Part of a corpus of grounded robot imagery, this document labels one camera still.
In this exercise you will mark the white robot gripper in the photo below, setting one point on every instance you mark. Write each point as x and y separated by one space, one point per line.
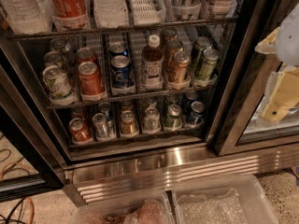
288 41

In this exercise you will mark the clear water bottle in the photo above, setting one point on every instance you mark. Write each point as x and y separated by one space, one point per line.
110 13
28 17

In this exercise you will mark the glass fridge door right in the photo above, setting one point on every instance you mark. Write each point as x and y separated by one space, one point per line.
248 81

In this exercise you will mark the blue can bottom shelf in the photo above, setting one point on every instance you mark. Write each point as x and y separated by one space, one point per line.
195 114

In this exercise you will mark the green can bottom shelf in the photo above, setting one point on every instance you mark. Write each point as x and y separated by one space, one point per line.
173 119

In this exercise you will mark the silver can top shelf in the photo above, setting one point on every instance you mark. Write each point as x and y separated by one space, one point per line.
185 10

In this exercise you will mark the iced tea bottle white cap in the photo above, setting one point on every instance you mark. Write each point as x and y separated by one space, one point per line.
151 63

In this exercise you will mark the silver white can bottom shelf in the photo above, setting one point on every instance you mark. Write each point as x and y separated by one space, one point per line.
151 120

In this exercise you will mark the white empty shelf glider tray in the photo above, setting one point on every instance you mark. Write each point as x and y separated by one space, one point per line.
148 11

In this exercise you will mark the gold can bottom shelf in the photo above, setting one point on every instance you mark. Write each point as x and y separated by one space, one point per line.
129 126

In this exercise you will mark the stainless steel display fridge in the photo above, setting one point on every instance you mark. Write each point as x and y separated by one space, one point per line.
107 169

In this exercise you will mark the red can bottom shelf front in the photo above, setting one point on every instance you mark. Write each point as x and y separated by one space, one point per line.
80 131

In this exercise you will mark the red cola bottle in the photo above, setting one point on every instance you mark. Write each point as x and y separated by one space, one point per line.
70 15

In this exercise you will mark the open fridge door left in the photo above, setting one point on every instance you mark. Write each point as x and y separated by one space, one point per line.
20 123

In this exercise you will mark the green can right front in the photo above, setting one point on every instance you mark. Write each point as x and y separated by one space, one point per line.
207 66

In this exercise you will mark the green can right back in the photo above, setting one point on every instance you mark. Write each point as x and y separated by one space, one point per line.
199 45

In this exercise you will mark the orange brown can front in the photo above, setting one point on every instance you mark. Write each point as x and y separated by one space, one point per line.
177 77

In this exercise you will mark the orange brown can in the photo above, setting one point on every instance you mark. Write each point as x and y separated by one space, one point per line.
177 77
172 46
168 34

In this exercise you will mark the orange brown can middle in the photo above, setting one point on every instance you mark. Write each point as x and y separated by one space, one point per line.
172 46

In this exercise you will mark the orange brown can back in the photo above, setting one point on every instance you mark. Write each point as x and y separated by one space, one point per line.
168 34

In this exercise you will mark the clear plastic bin right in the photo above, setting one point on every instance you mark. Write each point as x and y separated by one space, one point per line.
229 199

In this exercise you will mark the clear plastic bin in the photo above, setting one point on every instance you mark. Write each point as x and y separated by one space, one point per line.
229 199
139 207

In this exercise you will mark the blue pepsi can front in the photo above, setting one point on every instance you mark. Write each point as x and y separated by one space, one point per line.
122 74

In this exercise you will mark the blue pepsi can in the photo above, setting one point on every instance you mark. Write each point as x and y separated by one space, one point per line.
122 74
117 49

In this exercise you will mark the blue pepsi can back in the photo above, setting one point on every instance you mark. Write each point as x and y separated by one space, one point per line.
117 49

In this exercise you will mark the red soda can front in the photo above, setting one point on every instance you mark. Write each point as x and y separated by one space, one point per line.
92 85

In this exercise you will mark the red soda can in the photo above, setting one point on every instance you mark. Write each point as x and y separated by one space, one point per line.
86 54
92 85

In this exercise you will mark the clear plastic bin left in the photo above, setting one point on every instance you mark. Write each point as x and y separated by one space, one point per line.
139 207

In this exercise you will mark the red soda can back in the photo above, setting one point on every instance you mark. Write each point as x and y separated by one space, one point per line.
86 54

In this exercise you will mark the green 7up can front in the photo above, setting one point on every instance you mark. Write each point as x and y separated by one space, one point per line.
58 85

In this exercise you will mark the green can back left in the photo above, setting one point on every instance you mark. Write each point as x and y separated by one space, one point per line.
62 45

